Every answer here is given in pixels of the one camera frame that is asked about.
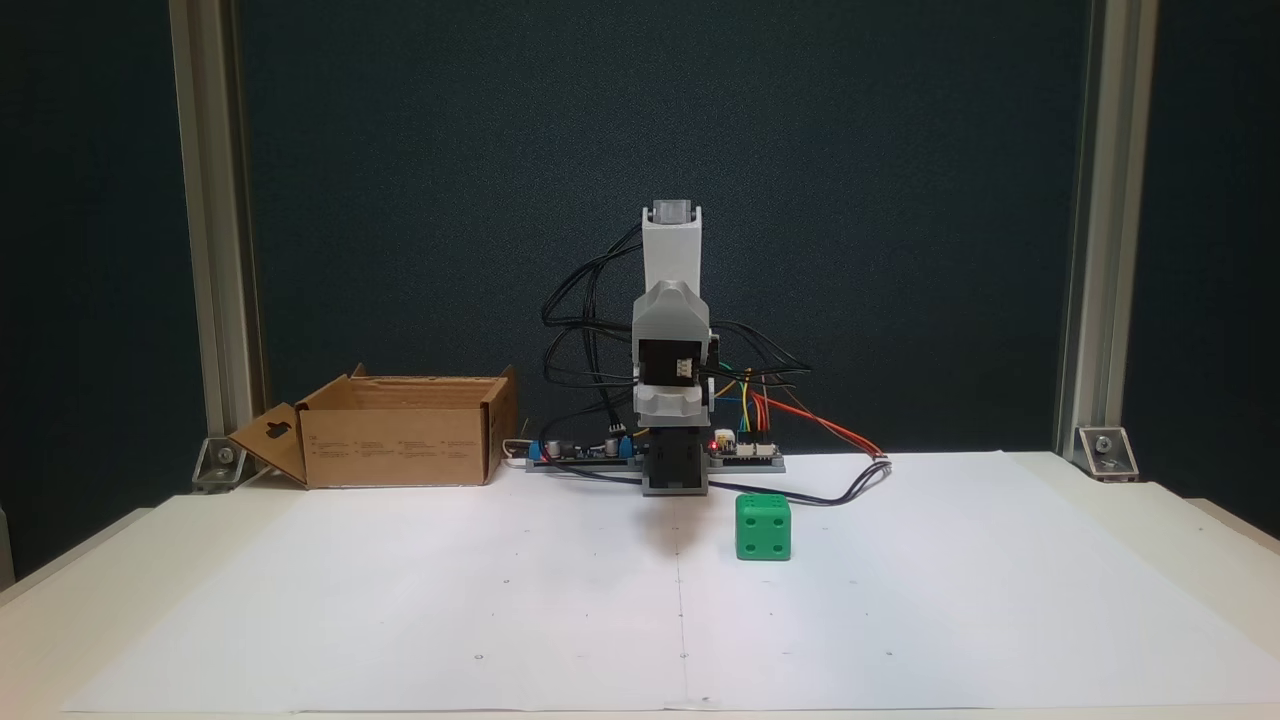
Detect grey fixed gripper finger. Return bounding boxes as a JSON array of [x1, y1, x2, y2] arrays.
[[634, 385, 714, 421]]

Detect green die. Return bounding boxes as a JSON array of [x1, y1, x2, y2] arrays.
[[735, 493, 793, 562]]

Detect circuit board with blue capacitor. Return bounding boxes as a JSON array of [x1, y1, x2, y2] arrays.
[[530, 430, 643, 464]]

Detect brown cardboard box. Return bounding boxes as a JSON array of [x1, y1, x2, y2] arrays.
[[228, 364, 519, 490]]

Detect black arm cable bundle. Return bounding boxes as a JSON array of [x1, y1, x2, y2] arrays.
[[540, 225, 647, 471]]

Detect circuit board with jumper wires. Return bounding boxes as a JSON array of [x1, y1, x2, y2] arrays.
[[708, 428, 782, 462]]

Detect coloured jumper wires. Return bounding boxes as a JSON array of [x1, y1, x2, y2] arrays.
[[715, 362, 777, 437]]

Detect grey base plate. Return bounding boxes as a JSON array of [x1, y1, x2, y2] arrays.
[[525, 455, 787, 475]]

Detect black gripper cable bundle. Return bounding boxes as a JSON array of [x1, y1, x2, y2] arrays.
[[710, 320, 813, 397]]

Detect orange and red wire pair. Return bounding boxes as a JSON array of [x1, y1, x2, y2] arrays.
[[745, 385, 887, 462]]

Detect black cable with white connector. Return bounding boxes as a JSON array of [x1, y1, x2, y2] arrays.
[[535, 455, 893, 508]]

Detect metal corner bracket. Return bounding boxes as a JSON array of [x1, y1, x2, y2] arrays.
[[192, 435, 249, 494], [1075, 426, 1141, 483]]

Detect aluminium frame post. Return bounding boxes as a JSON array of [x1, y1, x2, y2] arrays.
[[168, 0, 267, 453], [1053, 0, 1161, 461]]

